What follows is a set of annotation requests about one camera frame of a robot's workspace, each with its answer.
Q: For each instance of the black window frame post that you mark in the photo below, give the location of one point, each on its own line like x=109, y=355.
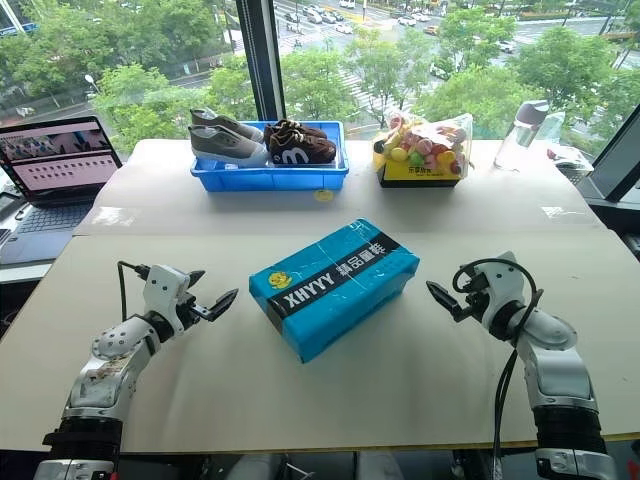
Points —
x=260, y=60

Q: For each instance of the clear water bottle grey cap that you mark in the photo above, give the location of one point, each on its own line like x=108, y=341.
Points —
x=520, y=140

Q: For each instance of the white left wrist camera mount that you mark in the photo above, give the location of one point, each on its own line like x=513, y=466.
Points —
x=162, y=295

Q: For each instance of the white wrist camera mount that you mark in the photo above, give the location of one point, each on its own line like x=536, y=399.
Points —
x=162, y=295
x=500, y=282

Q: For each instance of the open laptop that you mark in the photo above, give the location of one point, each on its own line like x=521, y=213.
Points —
x=55, y=165

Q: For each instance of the blue shoe box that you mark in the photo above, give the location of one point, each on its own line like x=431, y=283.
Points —
x=330, y=295

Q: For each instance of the clear bag of toy fruit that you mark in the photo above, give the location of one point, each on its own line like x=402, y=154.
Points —
x=430, y=142

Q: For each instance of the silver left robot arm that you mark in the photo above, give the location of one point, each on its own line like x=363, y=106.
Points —
x=107, y=370

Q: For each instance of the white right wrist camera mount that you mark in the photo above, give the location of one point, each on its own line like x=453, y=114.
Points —
x=500, y=282

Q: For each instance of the blue plastic bin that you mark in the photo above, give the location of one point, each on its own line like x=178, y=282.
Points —
x=270, y=177

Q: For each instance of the round yellow tag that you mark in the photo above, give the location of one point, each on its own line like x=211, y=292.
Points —
x=323, y=196

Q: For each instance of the brown sneaker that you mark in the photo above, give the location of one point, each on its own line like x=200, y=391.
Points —
x=295, y=131
x=305, y=150

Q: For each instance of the yellow and black box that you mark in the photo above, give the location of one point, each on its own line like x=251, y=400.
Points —
x=417, y=175

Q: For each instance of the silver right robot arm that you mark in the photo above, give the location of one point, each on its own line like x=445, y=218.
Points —
x=557, y=375

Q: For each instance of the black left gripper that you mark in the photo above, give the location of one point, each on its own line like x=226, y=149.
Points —
x=186, y=306

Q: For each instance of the grey slip-on shoe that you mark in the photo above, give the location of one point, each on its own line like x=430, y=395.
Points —
x=220, y=122
x=225, y=145

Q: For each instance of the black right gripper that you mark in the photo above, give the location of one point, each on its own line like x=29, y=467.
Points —
x=472, y=306

